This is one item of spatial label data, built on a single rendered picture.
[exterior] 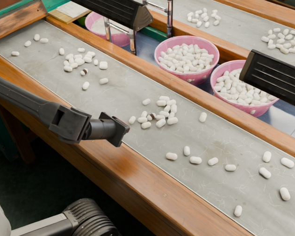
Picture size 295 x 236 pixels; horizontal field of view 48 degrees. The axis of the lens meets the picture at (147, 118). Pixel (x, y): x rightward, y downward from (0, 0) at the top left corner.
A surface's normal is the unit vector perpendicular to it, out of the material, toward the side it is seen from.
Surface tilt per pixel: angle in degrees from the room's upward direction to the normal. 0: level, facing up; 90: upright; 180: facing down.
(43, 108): 38
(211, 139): 0
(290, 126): 0
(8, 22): 67
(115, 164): 0
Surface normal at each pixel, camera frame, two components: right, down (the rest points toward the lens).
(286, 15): -0.04, -0.69
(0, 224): 0.97, 0.01
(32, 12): 0.66, 0.15
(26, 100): -0.32, -0.14
